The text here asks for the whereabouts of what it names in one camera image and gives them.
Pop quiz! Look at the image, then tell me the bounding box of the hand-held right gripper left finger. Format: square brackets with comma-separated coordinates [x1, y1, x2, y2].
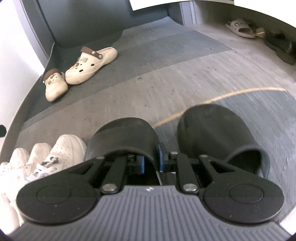
[67, 153, 146, 194]

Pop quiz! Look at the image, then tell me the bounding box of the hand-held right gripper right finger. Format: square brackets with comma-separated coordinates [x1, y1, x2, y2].
[158, 145, 234, 194]

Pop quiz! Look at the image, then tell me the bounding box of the black slide sandal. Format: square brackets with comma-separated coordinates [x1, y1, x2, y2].
[85, 118, 163, 173]
[177, 104, 270, 179]

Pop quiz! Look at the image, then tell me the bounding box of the cream sneaker grey side mark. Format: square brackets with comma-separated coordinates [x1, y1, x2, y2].
[45, 135, 88, 171]
[26, 143, 52, 183]

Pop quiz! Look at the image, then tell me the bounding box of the cream clog brown strap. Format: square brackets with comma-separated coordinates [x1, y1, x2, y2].
[43, 69, 68, 102]
[65, 46, 118, 85]

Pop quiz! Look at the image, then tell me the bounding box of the white leather sneaker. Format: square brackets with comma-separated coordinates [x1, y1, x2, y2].
[0, 161, 20, 233]
[8, 148, 31, 190]

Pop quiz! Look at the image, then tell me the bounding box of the grey patterned floor mat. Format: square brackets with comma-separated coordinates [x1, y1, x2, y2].
[5, 17, 296, 223]

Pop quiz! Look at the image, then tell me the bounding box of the pale beige slipper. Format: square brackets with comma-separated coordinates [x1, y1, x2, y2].
[225, 20, 257, 39]

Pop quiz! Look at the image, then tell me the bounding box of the dark entrance door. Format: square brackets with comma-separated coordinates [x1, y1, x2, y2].
[37, 0, 182, 35]

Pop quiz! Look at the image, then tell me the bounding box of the white cabinet door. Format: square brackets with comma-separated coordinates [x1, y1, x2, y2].
[131, 0, 235, 11]

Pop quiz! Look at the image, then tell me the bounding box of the dark green shoe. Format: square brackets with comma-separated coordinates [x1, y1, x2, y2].
[264, 32, 296, 65]

